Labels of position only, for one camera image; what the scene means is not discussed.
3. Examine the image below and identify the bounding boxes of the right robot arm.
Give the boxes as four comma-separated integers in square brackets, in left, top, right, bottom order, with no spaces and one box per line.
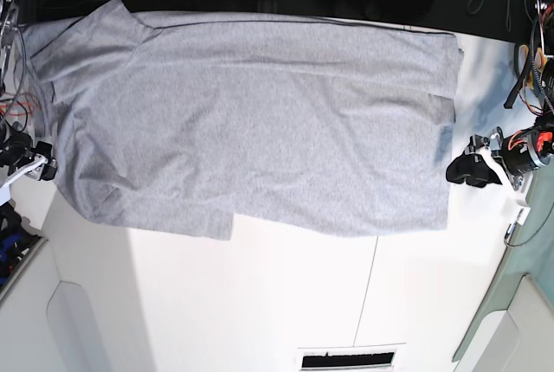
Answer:
[1,0,57,186]

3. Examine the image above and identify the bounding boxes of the grey t-shirt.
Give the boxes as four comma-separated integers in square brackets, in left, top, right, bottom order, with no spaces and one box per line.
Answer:
[24,0,463,240]

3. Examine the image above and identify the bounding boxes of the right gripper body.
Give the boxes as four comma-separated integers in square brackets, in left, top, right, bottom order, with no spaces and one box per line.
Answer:
[1,127,55,180]

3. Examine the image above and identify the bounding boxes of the bin with blue items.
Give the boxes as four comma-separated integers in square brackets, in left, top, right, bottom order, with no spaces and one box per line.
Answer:
[1,202,46,299]

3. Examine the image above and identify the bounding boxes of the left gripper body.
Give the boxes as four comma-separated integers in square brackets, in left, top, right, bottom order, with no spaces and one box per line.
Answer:
[467,126,553,189]

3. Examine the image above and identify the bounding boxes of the orange handled scissors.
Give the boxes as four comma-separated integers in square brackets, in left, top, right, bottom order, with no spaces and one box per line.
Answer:
[513,43,547,79]

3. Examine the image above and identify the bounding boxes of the black braided cable right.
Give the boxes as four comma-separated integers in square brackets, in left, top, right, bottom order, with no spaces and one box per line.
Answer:
[504,198,554,247]

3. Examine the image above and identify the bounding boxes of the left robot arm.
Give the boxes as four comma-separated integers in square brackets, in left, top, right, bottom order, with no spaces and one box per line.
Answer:
[446,0,553,190]

